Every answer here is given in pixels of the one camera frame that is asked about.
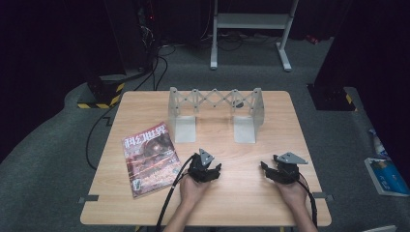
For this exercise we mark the black yellow striped stand base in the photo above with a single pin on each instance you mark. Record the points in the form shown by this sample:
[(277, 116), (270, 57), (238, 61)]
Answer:
[(103, 93)]

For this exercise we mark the small red object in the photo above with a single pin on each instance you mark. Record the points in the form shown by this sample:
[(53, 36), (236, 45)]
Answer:
[(312, 39)]

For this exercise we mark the black stand base yellow corner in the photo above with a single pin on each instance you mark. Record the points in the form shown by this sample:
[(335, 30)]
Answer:
[(332, 98)]

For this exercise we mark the red glossy magazine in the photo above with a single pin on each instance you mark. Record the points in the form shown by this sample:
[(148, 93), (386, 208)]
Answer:
[(151, 159)]

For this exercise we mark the white board corner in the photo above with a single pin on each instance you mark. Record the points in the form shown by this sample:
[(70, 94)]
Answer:
[(380, 228)]

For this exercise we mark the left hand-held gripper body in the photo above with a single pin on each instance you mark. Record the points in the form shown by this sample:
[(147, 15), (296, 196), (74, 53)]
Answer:
[(197, 170)]

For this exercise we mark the grey expandable metal book rack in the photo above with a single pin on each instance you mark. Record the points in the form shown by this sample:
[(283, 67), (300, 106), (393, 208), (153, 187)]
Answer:
[(214, 103)]

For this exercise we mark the white metal stand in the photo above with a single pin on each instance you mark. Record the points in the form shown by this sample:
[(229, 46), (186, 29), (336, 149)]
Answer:
[(251, 21)]

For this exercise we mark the person's left hand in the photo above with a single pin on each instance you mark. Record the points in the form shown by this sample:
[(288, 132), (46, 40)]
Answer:
[(192, 191)]

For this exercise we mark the person's right hand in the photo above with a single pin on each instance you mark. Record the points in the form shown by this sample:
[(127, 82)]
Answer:
[(294, 194)]

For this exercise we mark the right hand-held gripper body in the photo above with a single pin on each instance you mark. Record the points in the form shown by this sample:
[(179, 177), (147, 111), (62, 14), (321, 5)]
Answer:
[(289, 172)]

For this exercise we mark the grey tape strip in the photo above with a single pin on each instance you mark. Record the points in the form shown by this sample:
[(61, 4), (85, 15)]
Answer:
[(88, 198), (322, 195)]

